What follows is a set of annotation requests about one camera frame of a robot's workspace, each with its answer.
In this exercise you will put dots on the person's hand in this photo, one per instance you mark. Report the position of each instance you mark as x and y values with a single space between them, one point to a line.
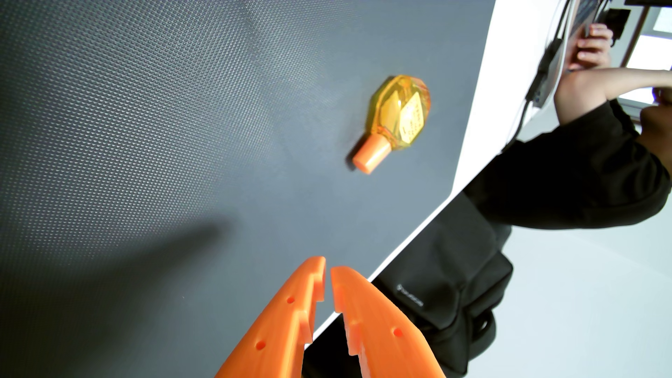
590 50

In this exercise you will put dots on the dark grey textured mat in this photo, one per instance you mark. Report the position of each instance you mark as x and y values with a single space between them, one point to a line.
183 131

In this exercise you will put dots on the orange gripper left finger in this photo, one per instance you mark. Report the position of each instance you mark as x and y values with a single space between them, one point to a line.
278 325

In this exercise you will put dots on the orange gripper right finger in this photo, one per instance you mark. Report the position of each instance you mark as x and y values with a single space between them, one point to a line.
380 336

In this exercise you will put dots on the person's arm in black sleeve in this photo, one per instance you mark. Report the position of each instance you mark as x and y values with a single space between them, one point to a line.
577 173

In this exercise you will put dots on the yellow eyedrop bottle orange cap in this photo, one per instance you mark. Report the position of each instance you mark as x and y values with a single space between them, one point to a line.
396 113

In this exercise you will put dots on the black fabric bag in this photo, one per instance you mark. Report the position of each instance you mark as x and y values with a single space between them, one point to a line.
446 262

